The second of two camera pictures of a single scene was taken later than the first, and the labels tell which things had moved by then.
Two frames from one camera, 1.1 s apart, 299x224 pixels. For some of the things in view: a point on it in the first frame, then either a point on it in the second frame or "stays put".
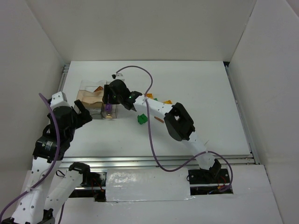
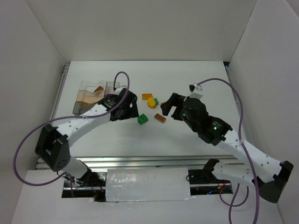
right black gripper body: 108,98 to 178,107
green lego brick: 142,119 stays put
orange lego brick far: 149,95 stays put
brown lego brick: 99,88 stays put
